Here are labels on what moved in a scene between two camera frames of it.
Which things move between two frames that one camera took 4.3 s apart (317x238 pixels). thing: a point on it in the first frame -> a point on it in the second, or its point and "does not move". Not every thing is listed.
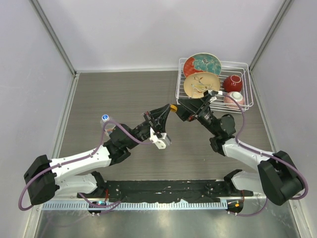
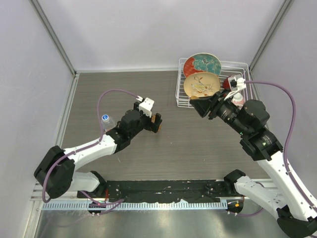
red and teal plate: [202, 62] does not move
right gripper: [192, 108] -> [203, 104]
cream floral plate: [196, 84] does not move
